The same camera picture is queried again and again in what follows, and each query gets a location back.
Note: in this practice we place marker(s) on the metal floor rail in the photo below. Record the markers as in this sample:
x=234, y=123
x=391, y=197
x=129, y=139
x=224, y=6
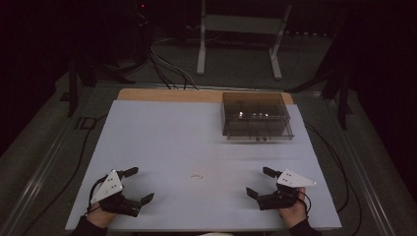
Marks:
x=42, y=173
x=360, y=164

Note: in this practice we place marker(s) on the black floor stand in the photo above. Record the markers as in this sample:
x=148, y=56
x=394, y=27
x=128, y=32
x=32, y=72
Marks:
x=342, y=101
x=72, y=91

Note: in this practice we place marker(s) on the white metal stand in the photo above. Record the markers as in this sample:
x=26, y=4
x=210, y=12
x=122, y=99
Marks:
x=242, y=24

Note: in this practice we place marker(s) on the person's left hand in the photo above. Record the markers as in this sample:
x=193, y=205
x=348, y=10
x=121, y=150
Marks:
x=100, y=218

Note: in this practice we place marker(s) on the person's right hand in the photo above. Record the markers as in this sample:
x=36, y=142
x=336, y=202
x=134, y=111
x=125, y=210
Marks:
x=295, y=214

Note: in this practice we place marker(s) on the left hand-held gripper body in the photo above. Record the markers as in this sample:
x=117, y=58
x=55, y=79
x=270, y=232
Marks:
x=108, y=187

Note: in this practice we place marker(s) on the transparent brown drawer box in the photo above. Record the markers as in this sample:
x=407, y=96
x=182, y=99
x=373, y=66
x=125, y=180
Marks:
x=255, y=118

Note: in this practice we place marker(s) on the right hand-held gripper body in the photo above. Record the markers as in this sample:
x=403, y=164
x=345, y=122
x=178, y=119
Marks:
x=291, y=179

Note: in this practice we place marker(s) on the white table mat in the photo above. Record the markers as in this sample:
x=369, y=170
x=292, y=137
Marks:
x=170, y=141

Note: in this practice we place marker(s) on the small white object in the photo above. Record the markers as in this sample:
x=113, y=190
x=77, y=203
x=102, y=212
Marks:
x=196, y=176

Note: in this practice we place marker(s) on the device with red light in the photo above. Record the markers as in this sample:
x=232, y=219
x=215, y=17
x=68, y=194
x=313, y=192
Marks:
x=142, y=11

